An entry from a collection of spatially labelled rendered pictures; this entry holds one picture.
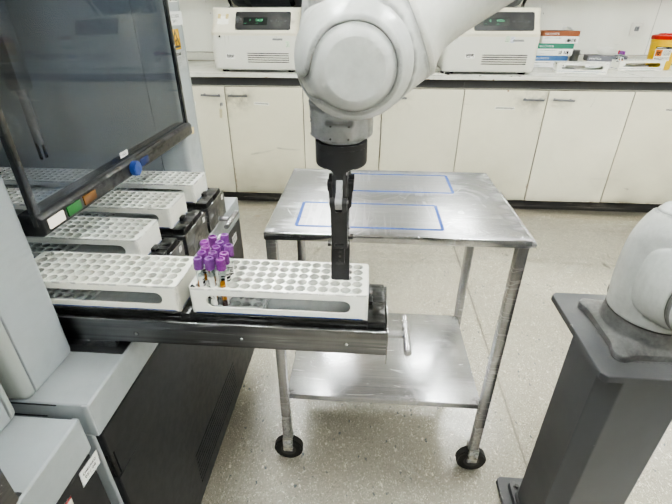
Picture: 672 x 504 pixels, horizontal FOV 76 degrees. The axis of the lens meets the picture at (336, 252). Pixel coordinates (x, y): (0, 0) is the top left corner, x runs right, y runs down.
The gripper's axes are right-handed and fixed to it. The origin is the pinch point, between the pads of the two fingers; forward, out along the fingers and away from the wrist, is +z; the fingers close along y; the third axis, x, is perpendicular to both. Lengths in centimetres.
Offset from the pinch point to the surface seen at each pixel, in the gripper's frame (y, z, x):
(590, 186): -229, 70, 156
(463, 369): -40, 62, 36
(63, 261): -3, 4, -51
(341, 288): 3.3, 3.5, 0.4
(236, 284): 3.0, 3.8, -17.2
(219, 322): 6.2, 9.5, -19.9
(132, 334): 6.8, 12.6, -35.5
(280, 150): -229, 50, -57
